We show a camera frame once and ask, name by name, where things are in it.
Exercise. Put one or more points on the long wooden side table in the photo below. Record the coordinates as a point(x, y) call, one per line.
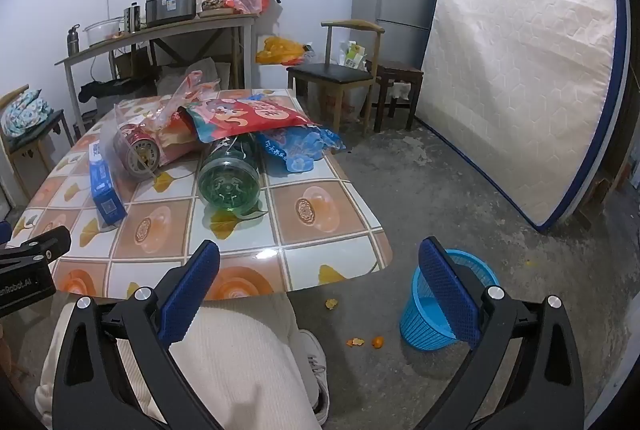
point(165, 27)

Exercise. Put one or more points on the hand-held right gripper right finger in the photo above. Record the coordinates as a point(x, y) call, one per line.
point(447, 295)

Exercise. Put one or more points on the clear plastic bag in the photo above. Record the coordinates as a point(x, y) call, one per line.
point(172, 110)

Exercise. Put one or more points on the blue plastic wrapper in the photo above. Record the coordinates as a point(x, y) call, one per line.
point(300, 150)

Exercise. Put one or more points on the light wooden chair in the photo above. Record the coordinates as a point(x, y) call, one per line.
point(47, 130)

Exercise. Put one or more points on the clear glass bowl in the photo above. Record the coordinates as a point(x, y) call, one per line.
point(102, 32)

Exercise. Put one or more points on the steel canister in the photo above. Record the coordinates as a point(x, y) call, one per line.
point(133, 17)

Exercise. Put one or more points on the person's white shoe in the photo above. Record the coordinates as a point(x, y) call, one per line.
point(315, 370)

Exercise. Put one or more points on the blue cardboard box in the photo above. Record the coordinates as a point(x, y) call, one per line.
point(106, 195)

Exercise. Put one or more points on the brown cardboard box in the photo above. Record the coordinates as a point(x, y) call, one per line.
point(131, 62)

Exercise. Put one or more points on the wooden chair black seat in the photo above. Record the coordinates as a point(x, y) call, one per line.
point(330, 72)

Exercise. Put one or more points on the orange peel scrap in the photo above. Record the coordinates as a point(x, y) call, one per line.
point(330, 304)
point(378, 342)
point(356, 342)

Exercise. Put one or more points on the white mattress blue edge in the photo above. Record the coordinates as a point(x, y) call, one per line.
point(520, 75)

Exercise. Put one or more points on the blue plastic wastebasket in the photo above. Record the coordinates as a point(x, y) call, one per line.
point(425, 325)

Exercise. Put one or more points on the yellow plastic bag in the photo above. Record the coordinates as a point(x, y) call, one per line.
point(277, 52)

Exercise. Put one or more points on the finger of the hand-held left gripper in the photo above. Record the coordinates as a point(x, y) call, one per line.
point(4, 231)
point(45, 247)

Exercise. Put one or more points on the green white carton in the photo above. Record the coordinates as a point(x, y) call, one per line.
point(355, 55)

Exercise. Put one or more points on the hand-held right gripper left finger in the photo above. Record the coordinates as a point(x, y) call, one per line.
point(192, 295)

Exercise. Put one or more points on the grey rice cooker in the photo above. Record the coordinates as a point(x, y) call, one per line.
point(170, 7)

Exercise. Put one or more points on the white sack red print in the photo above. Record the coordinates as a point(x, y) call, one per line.
point(345, 102)

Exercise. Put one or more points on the green plastic bottle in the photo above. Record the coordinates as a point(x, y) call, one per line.
point(227, 185)

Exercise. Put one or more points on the floral cushion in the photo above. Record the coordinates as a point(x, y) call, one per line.
point(22, 112)

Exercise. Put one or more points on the patterned ceramic bowl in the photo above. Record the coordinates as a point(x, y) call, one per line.
point(214, 4)

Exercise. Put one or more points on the steel water bottle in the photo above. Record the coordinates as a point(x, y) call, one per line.
point(73, 42)

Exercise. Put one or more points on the tiled pattern table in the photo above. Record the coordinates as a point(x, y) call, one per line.
point(310, 215)

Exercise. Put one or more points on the white cloth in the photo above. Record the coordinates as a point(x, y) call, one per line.
point(401, 90)

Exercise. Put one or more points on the plain white sack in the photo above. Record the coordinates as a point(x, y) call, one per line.
point(200, 75)

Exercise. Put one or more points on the black bag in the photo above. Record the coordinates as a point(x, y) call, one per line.
point(115, 87)

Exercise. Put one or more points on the red snack bag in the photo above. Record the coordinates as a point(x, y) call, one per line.
point(240, 115)

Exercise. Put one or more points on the dark wooden stool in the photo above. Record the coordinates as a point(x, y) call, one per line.
point(395, 70)

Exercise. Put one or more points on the red drink can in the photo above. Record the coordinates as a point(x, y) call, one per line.
point(137, 155)

